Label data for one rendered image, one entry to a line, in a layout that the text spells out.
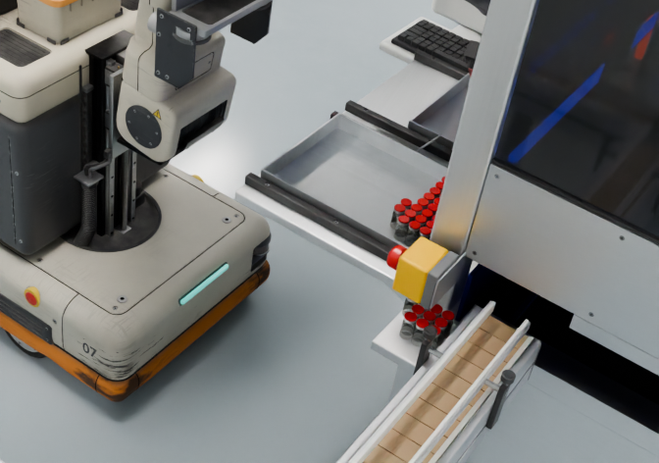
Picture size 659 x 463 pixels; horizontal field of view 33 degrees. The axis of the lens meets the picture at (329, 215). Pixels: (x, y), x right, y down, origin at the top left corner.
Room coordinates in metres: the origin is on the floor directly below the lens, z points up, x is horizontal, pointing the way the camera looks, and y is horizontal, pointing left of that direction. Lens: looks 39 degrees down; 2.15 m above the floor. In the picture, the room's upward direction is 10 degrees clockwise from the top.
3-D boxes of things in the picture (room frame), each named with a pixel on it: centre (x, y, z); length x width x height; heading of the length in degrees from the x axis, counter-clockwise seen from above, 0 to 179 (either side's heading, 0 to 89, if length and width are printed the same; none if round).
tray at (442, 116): (1.90, -0.34, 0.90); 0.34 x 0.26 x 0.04; 62
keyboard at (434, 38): (2.31, -0.28, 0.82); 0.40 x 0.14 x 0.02; 60
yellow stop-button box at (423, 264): (1.32, -0.16, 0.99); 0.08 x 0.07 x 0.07; 62
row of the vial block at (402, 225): (1.60, -0.17, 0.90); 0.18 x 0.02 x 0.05; 152
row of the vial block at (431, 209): (1.59, -0.19, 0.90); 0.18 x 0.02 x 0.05; 152
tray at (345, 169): (1.65, -0.07, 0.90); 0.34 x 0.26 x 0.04; 62
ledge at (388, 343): (1.29, -0.19, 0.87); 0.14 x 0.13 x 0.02; 62
